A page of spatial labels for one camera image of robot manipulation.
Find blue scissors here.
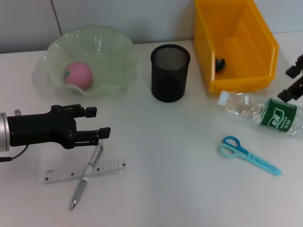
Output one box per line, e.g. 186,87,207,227
219,135,282,177

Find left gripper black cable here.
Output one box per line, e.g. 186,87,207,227
0,145,28,163

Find clear plastic ruler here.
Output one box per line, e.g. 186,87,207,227
43,158,127,185

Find grey clear ballpoint pen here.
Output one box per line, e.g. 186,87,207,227
68,141,105,211

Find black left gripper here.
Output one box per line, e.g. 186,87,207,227
7,104,111,149

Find black mesh pen holder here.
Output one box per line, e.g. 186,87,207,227
150,44,191,103

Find pale green wavy bowl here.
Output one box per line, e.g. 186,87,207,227
45,24,139,96

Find pink toy peach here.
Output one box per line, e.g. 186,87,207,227
63,61,93,90

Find clear green-label water bottle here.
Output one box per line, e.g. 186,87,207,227
217,90,303,139

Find green plastic wrapper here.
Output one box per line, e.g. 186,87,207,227
214,56,227,71

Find yellow plastic bin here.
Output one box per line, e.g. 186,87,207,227
194,0,279,96

